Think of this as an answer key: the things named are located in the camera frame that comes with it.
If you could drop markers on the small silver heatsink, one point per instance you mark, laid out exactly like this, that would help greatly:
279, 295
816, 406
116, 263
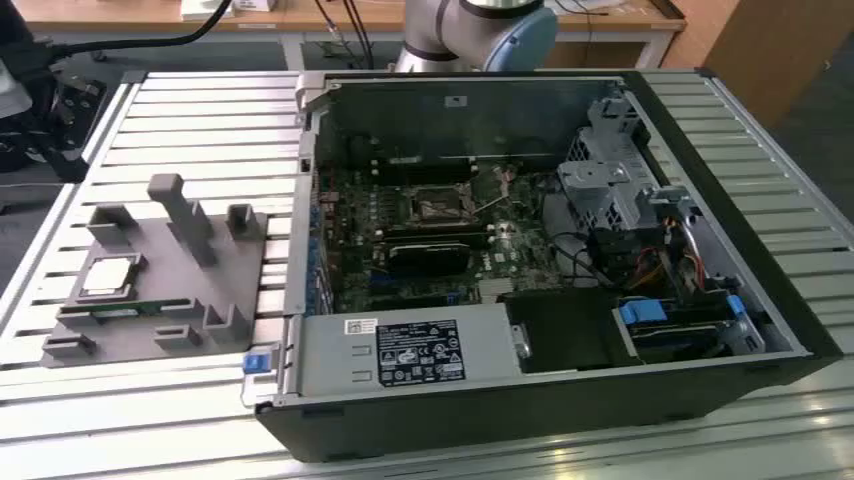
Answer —
495, 291

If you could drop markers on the hard disk in blue carrier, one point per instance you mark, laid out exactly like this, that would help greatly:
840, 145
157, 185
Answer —
641, 312

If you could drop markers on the blue case latch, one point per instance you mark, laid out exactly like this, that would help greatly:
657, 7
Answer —
259, 363

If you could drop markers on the grey parts rack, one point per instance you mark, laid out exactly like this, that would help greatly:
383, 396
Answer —
180, 280

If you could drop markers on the black PC case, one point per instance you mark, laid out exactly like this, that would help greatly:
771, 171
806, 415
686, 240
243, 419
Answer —
734, 320

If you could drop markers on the silver metal disk bay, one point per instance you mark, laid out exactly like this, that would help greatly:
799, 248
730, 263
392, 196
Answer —
600, 200

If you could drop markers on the green motherboard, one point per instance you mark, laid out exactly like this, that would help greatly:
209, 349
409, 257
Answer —
527, 260

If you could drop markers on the black plastic shroud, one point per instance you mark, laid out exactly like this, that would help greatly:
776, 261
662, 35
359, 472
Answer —
567, 330

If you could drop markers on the wooden cabinet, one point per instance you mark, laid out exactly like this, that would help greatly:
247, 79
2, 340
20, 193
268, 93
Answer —
780, 50

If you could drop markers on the black CPU socket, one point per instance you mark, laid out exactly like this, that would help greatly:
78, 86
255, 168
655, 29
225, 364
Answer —
440, 205

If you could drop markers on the black RAM slot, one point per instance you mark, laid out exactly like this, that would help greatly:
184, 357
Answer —
433, 230
433, 239

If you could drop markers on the metal locking lever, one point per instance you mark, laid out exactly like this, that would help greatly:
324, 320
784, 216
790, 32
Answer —
491, 202

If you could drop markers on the wooden desk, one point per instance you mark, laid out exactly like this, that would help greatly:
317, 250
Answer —
333, 17

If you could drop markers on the grey power supply with label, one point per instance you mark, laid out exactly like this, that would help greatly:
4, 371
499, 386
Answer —
320, 350

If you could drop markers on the silver CPU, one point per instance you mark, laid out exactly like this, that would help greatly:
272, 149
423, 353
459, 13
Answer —
108, 275

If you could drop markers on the black graphics card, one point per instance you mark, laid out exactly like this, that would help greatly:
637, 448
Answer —
427, 260

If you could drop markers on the green RAM stick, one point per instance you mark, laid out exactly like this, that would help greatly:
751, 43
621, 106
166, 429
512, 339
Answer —
120, 312

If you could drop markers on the white box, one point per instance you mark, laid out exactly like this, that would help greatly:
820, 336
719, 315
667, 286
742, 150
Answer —
206, 9

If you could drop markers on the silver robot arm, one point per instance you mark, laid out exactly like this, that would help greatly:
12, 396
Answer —
440, 30

